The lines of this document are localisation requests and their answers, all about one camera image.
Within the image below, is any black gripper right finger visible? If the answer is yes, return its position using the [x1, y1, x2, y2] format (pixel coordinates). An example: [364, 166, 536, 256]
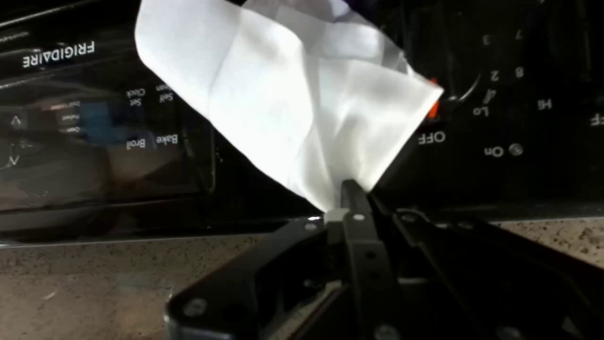
[341, 179, 604, 340]

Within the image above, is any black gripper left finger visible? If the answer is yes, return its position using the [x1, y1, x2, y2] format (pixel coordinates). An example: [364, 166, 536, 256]
[164, 207, 351, 340]

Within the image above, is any white tissue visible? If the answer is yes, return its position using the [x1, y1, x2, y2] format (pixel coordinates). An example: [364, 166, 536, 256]
[134, 0, 443, 211]

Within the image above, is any black stove control panel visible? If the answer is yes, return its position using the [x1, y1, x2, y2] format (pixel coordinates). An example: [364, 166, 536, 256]
[0, 0, 604, 243]

